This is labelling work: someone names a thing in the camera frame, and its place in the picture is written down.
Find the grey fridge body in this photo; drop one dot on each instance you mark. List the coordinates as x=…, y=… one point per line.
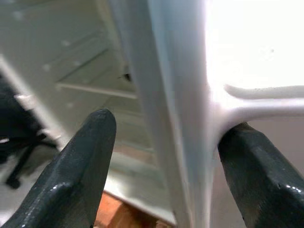
x=71, y=47

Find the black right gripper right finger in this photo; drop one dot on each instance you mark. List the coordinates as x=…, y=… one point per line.
x=268, y=185

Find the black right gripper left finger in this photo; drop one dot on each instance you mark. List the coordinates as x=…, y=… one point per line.
x=71, y=178

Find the black office chair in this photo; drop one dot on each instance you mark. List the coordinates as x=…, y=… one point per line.
x=19, y=133

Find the white fridge door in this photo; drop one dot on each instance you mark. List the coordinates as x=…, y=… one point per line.
x=178, y=95

